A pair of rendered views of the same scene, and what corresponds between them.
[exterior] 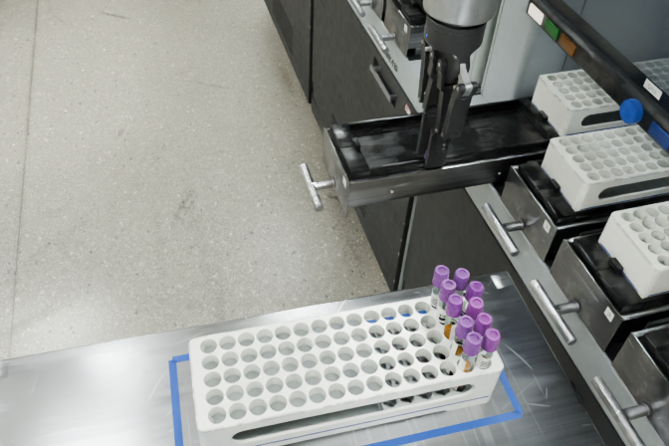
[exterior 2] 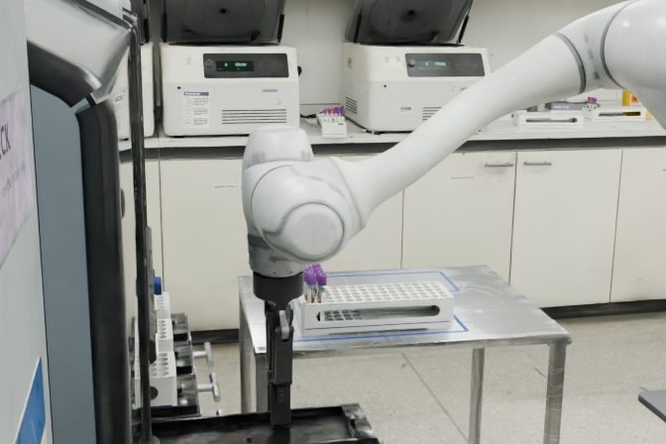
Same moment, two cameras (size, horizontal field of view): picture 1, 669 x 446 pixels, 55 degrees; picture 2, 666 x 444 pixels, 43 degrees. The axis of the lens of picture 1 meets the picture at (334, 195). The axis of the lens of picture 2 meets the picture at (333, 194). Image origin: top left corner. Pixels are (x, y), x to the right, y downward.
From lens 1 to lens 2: 1.93 m
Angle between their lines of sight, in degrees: 124
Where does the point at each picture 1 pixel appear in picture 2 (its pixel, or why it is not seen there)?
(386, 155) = (319, 426)
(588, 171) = (163, 357)
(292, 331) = (401, 297)
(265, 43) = not seen: outside the picture
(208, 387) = (438, 287)
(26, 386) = (539, 326)
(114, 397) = (491, 323)
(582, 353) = not seen: hidden behind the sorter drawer
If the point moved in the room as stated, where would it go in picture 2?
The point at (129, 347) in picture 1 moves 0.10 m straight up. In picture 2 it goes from (494, 334) to (497, 283)
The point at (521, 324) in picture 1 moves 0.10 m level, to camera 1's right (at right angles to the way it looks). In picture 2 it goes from (262, 335) to (209, 332)
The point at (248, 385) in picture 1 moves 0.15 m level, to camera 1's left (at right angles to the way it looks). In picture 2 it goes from (420, 289) to (498, 292)
